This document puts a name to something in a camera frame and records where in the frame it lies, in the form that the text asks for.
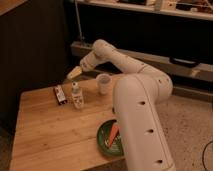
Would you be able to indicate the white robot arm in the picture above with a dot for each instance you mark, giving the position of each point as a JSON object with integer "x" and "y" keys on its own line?
{"x": 135, "y": 96}

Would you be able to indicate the white shelf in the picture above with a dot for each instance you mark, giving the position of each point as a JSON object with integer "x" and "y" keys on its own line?
{"x": 156, "y": 9}

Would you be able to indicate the wooden table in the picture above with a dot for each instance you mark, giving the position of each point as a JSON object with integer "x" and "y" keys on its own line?
{"x": 54, "y": 137}

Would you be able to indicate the grey metal rail beam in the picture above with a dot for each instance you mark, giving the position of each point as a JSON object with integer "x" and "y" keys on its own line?
{"x": 101, "y": 52}

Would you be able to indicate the vertical metal pole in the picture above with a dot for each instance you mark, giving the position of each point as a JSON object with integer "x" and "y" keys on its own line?
{"x": 81, "y": 37}

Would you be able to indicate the green plate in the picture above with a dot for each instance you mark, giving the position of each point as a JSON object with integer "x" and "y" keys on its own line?
{"x": 116, "y": 149}

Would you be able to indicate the orange carrot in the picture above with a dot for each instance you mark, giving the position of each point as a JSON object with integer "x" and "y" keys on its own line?
{"x": 114, "y": 131}

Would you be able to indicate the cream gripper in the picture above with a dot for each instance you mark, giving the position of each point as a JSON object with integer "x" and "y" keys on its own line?
{"x": 76, "y": 71}

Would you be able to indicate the black red white eraser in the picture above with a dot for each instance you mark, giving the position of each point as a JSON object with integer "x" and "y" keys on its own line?
{"x": 60, "y": 95}

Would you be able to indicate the white plastic cup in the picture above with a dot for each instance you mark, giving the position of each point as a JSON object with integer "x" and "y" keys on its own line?
{"x": 103, "y": 83}

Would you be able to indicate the small white bottle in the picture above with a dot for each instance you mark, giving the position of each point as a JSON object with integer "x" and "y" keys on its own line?
{"x": 77, "y": 95}

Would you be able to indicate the black handle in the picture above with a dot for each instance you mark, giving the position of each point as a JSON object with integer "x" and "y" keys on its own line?
{"x": 188, "y": 64}

